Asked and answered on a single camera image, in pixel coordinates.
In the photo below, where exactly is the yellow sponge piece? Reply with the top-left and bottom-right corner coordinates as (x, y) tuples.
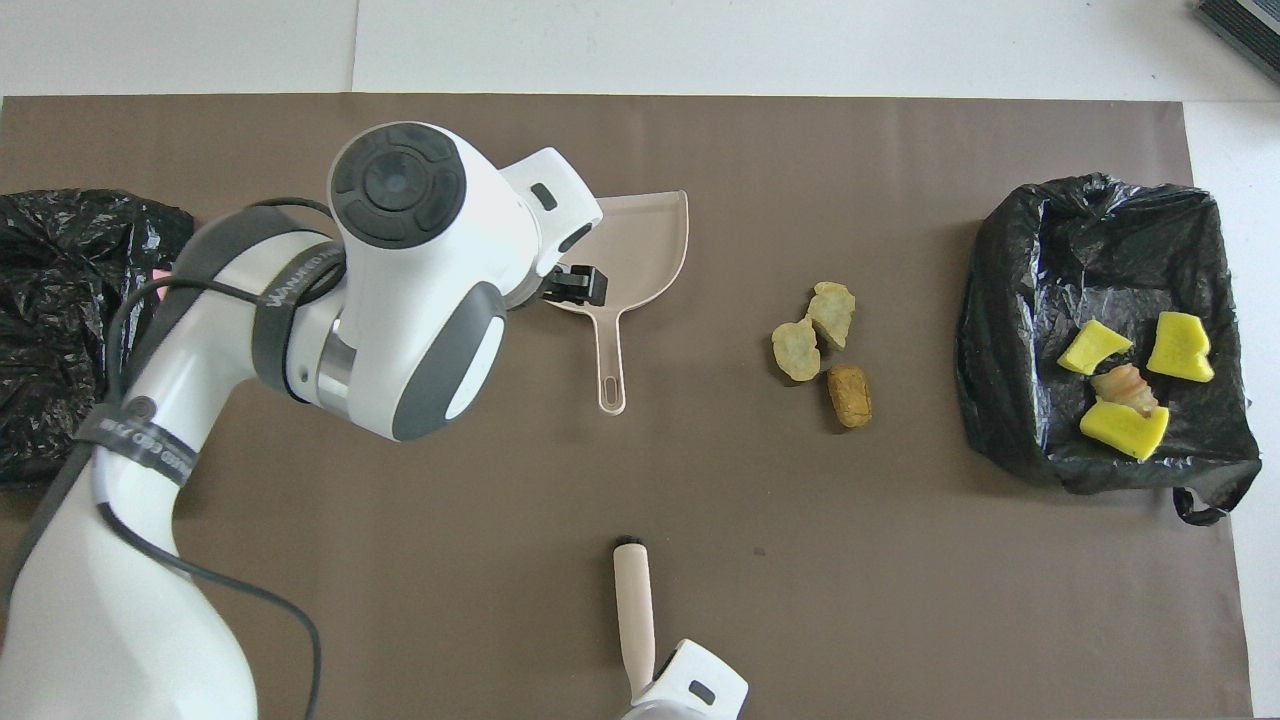
(1146, 312), (1215, 383)
(1058, 320), (1135, 376)
(1080, 398), (1169, 461)

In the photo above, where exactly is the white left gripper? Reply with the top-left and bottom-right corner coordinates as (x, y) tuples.
(497, 147), (609, 306)

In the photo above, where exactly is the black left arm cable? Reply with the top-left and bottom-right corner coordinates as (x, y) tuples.
(100, 195), (323, 720)

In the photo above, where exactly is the beige plastic dustpan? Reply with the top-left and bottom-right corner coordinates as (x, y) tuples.
(545, 190), (691, 416)

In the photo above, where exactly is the pale green trash chunk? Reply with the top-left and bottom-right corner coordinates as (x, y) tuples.
(771, 317), (822, 383)
(806, 281), (857, 350)

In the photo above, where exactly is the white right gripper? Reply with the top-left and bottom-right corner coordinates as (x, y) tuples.
(625, 640), (749, 720)

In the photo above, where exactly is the brown trash chunk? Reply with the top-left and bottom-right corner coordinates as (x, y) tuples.
(826, 363), (873, 429)

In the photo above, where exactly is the brown paper table mat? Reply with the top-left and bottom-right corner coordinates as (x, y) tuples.
(0, 94), (1254, 720)

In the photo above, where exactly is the black plastic trash bag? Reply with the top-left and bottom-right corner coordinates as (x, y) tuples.
(955, 173), (1264, 526)
(0, 188), (196, 491)

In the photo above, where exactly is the grey ribbed device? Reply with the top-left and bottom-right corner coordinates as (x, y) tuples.
(1190, 0), (1280, 86)

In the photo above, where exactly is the beige handled black bristle brush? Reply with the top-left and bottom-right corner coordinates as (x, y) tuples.
(612, 535), (658, 696)

